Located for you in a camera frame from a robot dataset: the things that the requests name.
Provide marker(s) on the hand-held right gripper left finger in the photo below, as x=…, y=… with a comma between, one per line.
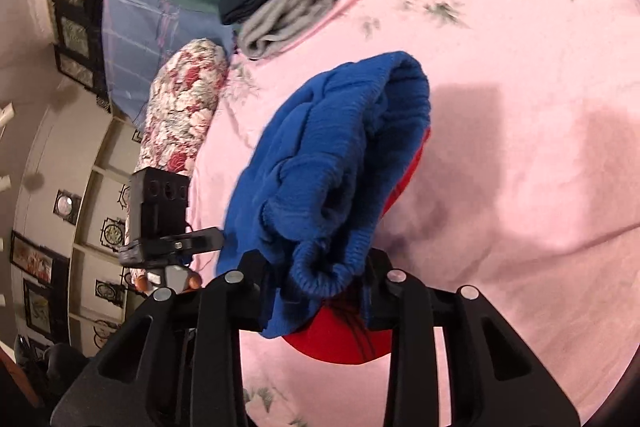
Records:
x=220, y=322

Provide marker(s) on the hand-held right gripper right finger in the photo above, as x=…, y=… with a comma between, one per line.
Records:
x=415, y=332

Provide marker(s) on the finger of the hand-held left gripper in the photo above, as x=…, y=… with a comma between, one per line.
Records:
x=202, y=241

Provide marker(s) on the blue and red pants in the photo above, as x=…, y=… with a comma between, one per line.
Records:
x=325, y=147

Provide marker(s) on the folded grey pants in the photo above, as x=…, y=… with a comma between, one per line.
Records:
x=290, y=7

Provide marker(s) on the person's left hand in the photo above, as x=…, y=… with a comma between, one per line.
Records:
x=193, y=280

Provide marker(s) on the red floral pillow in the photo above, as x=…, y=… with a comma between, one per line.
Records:
x=185, y=107

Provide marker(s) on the blue plaid pillow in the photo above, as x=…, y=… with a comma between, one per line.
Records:
x=140, y=47

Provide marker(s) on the pink floral bed sheet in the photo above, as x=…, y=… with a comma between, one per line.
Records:
x=500, y=157

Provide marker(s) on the black framed picture panel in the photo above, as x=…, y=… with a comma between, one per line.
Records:
x=75, y=7

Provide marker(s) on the black framed wall picture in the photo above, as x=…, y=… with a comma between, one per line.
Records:
x=39, y=309
x=31, y=259

